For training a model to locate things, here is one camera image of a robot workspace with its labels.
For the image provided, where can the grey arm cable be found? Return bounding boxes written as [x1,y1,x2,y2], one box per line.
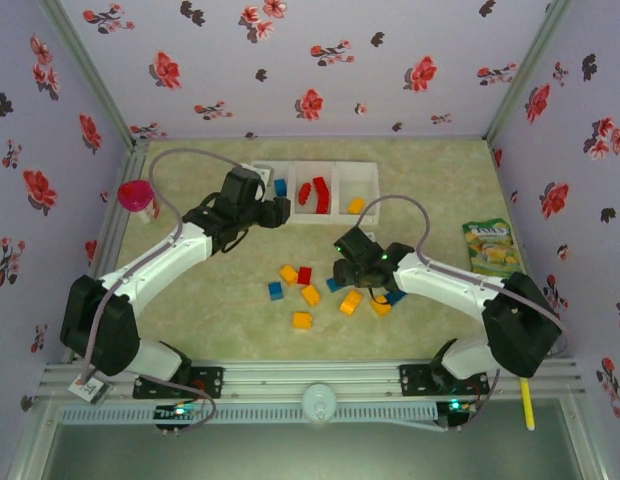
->
[357,194,569,434]
[79,146,256,392]

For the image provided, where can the aluminium side rail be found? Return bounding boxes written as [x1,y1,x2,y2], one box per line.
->
[88,139,151,281]

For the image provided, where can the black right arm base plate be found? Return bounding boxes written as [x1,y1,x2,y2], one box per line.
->
[398,363,491,401]

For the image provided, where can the yellow pen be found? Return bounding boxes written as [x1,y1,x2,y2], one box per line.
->
[519,377,537,432]

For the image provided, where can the aluminium frame post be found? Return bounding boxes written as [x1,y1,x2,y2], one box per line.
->
[482,0,576,146]
[37,0,141,147]

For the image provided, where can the circuit board with green light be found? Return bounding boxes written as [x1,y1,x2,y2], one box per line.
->
[437,397,484,430]
[154,403,202,427]

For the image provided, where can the green snack packet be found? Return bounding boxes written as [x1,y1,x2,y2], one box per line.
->
[461,217,522,276]

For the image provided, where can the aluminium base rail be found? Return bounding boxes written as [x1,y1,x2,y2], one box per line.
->
[39,358,587,402]

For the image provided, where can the yogurt cup with pink lid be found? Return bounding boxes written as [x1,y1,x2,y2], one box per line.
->
[116,179,161,225]

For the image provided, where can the white paper tag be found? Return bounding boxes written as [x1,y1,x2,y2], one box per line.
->
[69,374,114,404]

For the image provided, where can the yellow six-stud lego brick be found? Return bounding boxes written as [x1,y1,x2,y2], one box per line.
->
[338,289,365,317]

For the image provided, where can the grey base cable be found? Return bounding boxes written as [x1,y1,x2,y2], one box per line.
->
[137,378,219,437]

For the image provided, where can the red long curved lego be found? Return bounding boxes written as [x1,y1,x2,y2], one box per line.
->
[311,176,332,215]

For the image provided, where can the grey right arm cable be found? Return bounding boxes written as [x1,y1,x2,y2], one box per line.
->
[357,194,569,434]

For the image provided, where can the grey left arm cable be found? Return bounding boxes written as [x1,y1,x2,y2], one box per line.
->
[79,146,256,392]

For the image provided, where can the white slotted cable tray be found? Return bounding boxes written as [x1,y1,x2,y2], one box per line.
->
[57,402,440,427]

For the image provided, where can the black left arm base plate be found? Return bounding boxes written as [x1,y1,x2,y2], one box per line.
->
[132,366,225,401]

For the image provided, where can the white round knob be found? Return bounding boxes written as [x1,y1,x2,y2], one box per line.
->
[300,381,339,427]

